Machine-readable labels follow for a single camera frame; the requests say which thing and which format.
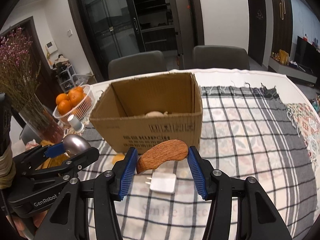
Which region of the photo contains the orange fruit centre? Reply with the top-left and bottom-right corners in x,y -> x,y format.
68,89 -> 84,107

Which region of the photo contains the white tv cabinet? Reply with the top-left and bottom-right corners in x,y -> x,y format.
268,58 -> 317,84

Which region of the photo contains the left grey dining chair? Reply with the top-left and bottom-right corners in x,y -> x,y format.
108,50 -> 167,80

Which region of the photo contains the white power adapter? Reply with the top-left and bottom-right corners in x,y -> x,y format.
145,172 -> 176,194

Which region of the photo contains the grey plaid tablecloth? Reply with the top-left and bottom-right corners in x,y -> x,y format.
80,82 -> 318,240

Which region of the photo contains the open cardboard box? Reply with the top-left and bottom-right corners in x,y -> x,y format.
90,73 -> 203,154

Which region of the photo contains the white wall intercom panel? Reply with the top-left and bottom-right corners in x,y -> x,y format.
46,41 -> 57,55

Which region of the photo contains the small white bottle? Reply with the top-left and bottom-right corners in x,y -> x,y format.
67,114 -> 84,133

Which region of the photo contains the white shelf rack with clutter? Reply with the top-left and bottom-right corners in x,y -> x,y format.
53,54 -> 94,93

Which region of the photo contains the brown wooden curved piece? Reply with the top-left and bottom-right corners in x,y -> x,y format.
136,139 -> 188,174

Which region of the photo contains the silver grey computer mouse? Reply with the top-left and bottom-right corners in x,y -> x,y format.
62,134 -> 91,157

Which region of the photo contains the glass vase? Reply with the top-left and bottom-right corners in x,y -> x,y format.
19,94 -> 63,144

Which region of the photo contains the small orange round object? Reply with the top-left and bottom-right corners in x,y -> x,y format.
112,153 -> 125,165

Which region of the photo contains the dried purple flower bouquet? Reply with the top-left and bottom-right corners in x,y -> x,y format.
1,27 -> 41,112

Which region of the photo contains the grey dining chair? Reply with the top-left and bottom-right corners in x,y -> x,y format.
193,45 -> 249,70
108,50 -> 167,80

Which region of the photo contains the beige object inside box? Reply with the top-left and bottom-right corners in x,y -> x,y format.
145,111 -> 168,118

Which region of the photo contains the white plastic fruit basket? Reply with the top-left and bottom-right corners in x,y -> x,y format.
53,85 -> 95,125

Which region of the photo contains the person's left hand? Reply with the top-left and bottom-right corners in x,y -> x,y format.
6,210 -> 48,239

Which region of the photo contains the orange fruit back left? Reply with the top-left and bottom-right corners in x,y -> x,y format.
55,93 -> 68,106

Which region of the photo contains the dark wooden entrance door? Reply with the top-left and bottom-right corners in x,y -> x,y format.
272,0 -> 293,54

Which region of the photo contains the black television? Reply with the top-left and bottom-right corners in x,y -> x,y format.
295,36 -> 319,77

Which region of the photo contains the floral patterned cloth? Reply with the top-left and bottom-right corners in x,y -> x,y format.
286,103 -> 319,166

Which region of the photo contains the orange fruit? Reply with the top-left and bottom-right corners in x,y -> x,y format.
55,93 -> 68,106
68,89 -> 84,107
57,100 -> 73,115

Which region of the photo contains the right grey dining chair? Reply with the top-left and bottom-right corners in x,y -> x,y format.
193,45 -> 249,70

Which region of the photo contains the dark glass sliding door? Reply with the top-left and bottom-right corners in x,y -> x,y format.
68,0 -> 183,81

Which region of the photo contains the orange fruit front left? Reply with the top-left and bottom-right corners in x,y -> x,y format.
57,100 -> 73,115

